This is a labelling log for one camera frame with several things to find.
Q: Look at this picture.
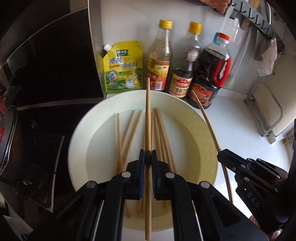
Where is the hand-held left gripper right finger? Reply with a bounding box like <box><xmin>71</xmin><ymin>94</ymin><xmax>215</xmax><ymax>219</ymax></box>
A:
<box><xmin>150</xmin><ymin>149</ymin><xmax>270</xmax><ymax>241</ymax></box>

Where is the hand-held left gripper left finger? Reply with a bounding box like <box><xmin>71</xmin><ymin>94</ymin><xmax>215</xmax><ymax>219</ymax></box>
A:
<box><xmin>32</xmin><ymin>149</ymin><xmax>146</xmax><ymax>241</ymax></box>

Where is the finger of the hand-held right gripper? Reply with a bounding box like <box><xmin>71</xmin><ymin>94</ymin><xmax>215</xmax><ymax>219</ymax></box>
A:
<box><xmin>241</xmin><ymin>176</ymin><xmax>278</xmax><ymax>193</ymax></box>
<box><xmin>217</xmin><ymin>149</ymin><xmax>289</xmax><ymax>180</ymax></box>

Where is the group of wooden chopsticks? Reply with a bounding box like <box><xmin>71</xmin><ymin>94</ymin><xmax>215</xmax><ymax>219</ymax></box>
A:
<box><xmin>116</xmin><ymin>109</ymin><xmax>176</xmax><ymax>218</ymax></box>

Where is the long wooden chopstick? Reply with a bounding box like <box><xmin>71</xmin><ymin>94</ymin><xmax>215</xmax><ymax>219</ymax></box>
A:
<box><xmin>144</xmin><ymin>77</ymin><xmax>153</xmax><ymax>241</ymax></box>
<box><xmin>191</xmin><ymin>90</ymin><xmax>234</xmax><ymax>205</ymax></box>

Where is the white round basin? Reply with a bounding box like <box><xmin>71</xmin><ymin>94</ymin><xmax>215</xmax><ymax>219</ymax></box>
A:
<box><xmin>68</xmin><ymin>90</ymin><xmax>219</xmax><ymax>232</ymax></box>

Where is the metal cutting board rack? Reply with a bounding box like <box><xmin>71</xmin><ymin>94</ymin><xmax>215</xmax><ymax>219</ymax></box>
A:
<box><xmin>245</xmin><ymin>82</ymin><xmax>283</xmax><ymax>137</ymax></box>

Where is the white cutting board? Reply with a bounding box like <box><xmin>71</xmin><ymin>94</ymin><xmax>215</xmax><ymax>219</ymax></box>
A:
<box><xmin>253</xmin><ymin>75</ymin><xmax>296</xmax><ymax>137</ymax></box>

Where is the dark soy sauce bottle yellow cap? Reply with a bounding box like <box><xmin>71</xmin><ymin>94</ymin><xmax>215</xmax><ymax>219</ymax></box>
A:
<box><xmin>168</xmin><ymin>22</ymin><xmax>203</xmax><ymax>99</ymax></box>

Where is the black gas stove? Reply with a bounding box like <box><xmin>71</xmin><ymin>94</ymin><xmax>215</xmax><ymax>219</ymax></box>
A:
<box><xmin>0</xmin><ymin>134</ymin><xmax>70</xmax><ymax>209</ymax></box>

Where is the pale vinegar bottle yellow cap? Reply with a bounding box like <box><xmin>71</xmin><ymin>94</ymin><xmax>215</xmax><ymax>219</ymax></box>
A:
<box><xmin>146</xmin><ymin>20</ymin><xmax>174</xmax><ymax>92</ymax></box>

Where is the yellow seasoning pouch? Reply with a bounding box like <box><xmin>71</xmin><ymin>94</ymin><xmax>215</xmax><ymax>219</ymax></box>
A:
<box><xmin>102</xmin><ymin>41</ymin><xmax>142</xmax><ymax>94</ymax></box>

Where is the pale hanging cloth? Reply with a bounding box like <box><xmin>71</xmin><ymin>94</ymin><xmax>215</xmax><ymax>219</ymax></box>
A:
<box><xmin>254</xmin><ymin>37</ymin><xmax>278</xmax><ymax>77</ymax></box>

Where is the black range hood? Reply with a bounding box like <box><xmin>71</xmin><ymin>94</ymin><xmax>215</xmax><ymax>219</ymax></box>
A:
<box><xmin>0</xmin><ymin>0</ymin><xmax>103</xmax><ymax>109</ymax></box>

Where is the large soy sauce jug red handle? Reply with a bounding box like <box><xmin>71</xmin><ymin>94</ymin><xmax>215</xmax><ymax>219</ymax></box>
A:
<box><xmin>186</xmin><ymin>32</ymin><xmax>232</xmax><ymax>110</ymax></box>

